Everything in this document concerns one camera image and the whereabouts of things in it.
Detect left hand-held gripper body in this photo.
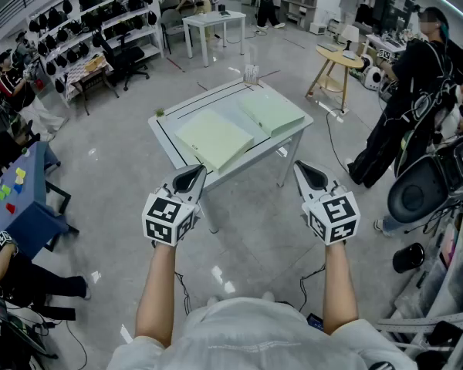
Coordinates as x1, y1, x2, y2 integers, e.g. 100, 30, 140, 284
141, 185, 201, 248

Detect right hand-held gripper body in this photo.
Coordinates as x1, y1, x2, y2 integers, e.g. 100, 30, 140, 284
301, 187, 362, 246

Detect person's left forearm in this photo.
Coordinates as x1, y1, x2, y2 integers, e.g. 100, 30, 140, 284
133, 240, 177, 348

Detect person's right forearm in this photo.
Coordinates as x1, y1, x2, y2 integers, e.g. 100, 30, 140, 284
323, 240, 360, 337

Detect black moulded chair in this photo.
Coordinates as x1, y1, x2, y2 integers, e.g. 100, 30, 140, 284
387, 135, 463, 225

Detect black cylindrical bin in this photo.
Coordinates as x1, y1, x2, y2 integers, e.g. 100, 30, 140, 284
392, 242, 426, 274

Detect white table with black lines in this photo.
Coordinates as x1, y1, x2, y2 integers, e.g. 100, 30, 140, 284
147, 77, 315, 234

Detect black waist-worn device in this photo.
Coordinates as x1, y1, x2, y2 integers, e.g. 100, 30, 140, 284
306, 312, 325, 331

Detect white round-bodied robot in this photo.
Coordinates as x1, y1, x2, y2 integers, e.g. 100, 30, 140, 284
360, 54, 386, 92

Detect round wooden table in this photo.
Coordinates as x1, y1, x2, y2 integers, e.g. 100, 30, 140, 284
304, 43, 366, 109

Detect white metal shelf unit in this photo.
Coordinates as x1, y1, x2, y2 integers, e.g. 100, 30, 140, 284
29, 0, 165, 109

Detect black office chair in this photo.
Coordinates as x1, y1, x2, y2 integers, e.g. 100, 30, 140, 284
92, 29, 150, 92

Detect blue cloth-covered table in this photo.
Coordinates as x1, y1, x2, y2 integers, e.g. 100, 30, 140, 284
0, 140, 80, 261

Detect white perforated metal rack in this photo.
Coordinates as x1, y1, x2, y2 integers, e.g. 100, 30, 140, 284
376, 202, 463, 370

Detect checked cloth table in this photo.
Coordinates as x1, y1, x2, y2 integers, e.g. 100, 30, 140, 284
63, 54, 119, 116

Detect white table lamp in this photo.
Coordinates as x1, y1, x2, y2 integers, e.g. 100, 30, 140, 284
339, 24, 360, 52

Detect person's white shirt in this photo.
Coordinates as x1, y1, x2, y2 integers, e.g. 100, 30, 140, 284
106, 297, 420, 370

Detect grey chair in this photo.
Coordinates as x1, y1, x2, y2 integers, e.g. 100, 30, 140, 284
161, 8, 187, 50

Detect white rectangular table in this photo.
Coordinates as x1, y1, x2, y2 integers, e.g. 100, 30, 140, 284
181, 9, 248, 68

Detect group of black bags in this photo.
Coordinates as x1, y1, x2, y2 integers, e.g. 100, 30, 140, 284
27, 0, 155, 96

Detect black floor cable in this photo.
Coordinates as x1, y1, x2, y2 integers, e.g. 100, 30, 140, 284
325, 108, 373, 171

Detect right hand-held gripper cable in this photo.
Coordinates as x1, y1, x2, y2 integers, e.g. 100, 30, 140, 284
299, 263, 328, 312

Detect hand-held gripper cable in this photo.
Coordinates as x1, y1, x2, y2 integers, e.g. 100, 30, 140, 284
173, 270, 193, 316
299, 263, 328, 312

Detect left hand-held gripper cable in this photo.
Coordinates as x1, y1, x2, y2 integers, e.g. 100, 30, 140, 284
173, 270, 193, 316

